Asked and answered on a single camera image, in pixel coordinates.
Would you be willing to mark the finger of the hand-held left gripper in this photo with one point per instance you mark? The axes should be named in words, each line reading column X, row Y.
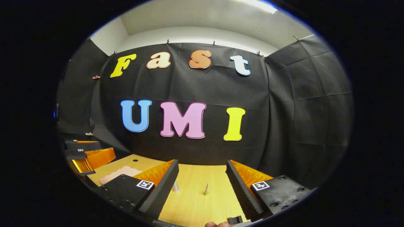
column 82, row 146
column 98, row 157

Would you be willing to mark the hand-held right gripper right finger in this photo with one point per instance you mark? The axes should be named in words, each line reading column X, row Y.
column 240, row 189

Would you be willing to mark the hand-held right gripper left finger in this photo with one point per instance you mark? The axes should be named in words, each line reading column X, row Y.
column 164, row 184

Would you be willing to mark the silver skin care tube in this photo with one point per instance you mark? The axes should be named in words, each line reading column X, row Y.
column 206, row 189

